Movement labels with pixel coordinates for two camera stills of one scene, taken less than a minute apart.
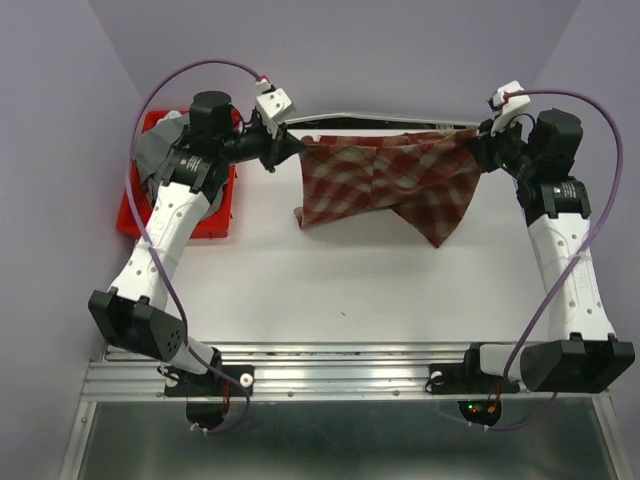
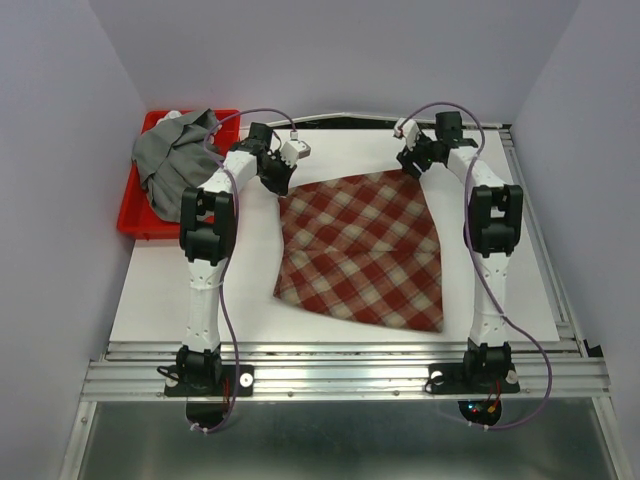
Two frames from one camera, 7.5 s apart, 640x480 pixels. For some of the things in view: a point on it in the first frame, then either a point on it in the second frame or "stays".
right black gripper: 485,144 → 406,157
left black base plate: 214,383 stays
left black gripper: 276,149 → 280,185
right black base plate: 462,378 stays
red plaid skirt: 425,175 → 363,246
